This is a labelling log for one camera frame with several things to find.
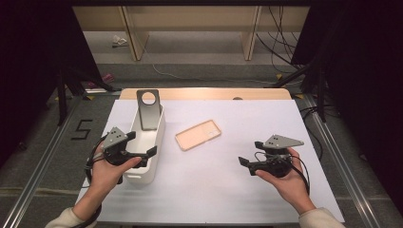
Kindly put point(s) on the person's right hand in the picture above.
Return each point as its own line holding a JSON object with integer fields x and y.
{"x": 291, "y": 186}

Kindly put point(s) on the dark round table grommet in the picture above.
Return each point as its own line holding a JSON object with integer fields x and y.
{"x": 237, "y": 98}

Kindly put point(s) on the dark curtain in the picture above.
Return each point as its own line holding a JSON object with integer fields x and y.
{"x": 364, "y": 79}
{"x": 31, "y": 63}

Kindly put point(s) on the person's left hand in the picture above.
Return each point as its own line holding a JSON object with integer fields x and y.
{"x": 104, "y": 179}

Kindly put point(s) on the crumpled white paper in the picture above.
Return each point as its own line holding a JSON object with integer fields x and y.
{"x": 118, "y": 40}

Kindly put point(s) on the aluminium floor rail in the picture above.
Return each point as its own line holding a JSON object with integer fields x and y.
{"x": 41, "y": 171}
{"x": 342, "y": 164}

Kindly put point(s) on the beige wooden desk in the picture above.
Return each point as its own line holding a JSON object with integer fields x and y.
{"x": 190, "y": 17}

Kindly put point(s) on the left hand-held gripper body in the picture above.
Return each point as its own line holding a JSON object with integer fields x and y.
{"x": 115, "y": 148}

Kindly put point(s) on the black metal stand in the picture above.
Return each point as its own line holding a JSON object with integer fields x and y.
{"x": 321, "y": 95}
{"x": 61, "y": 101}

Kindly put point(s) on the pink floor object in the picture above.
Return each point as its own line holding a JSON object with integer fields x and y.
{"x": 107, "y": 77}

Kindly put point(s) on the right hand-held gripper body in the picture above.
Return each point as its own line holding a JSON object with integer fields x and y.
{"x": 277, "y": 167}

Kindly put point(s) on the white table mat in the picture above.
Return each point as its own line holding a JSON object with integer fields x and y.
{"x": 247, "y": 126}

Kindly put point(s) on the white plastic storage box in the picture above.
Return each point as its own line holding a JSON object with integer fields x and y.
{"x": 142, "y": 148}

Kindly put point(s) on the beige phone case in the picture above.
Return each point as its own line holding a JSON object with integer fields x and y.
{"x": 198, "y": 135}

